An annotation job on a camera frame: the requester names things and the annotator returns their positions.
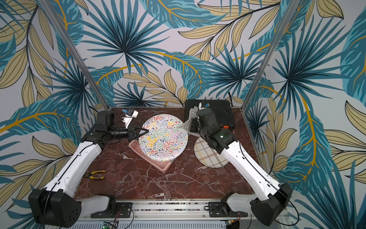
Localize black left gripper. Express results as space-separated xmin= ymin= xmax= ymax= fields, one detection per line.
xmin=108 ymin=123 xmax=149 ymax=142

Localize aluminium corner post left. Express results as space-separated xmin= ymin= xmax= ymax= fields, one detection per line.
xmin=39 ymin=0 xmax=110 ymax=110

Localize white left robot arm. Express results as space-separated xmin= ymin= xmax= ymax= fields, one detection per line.
xmin=28 ymin=109 xmax=148 ymax=228

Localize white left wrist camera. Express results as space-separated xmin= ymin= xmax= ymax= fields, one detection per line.
xmin=122 ymin=108 xmax=139 ymax=128

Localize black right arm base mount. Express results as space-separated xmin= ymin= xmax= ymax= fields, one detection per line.
xmin=204 ymin=201 xmax=248 ymax=218

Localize aluminium corner post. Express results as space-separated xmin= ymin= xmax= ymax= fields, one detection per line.
xmin=241 ymin=1 xmax=300 ymax=113
xmin=39 ymin=0 xmax=110 ymax=110

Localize grey striped microfibre cloth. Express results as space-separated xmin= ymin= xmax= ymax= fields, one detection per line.
xmin=177 ymin=106 xmax=200 ymax=137

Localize black plastic tool case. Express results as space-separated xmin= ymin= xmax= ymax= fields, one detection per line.
xmin=184 ymin=99 xmax=235 ymax=130

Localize yellow handled pliers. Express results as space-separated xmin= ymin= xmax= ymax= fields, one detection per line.
xmin=83 ymin=170 xmax=106 ymax=180

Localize aluminium corner post right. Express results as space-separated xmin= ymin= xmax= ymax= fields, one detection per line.
xmin=241 ymin=1 xmax=300 ymax=113

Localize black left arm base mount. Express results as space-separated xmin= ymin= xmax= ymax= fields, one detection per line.
xmin=91 ymin=202 xmax=132 ymax=219

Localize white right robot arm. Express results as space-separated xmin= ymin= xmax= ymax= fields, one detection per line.
xmin=197 ymin=108 xmax=293 ymax=226

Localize white plate with coloured stripes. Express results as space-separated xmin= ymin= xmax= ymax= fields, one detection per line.
xmin=194 ymin=137 xmax=228 ymax=169

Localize pink perforated plastic basket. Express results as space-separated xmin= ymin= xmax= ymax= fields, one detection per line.
xmin=129 ymin=139 xmax=175 ymax=173

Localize white plate with colourful squiggles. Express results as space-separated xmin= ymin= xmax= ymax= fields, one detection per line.
xmin=138 ymin=114 xmax=188 ymax=162

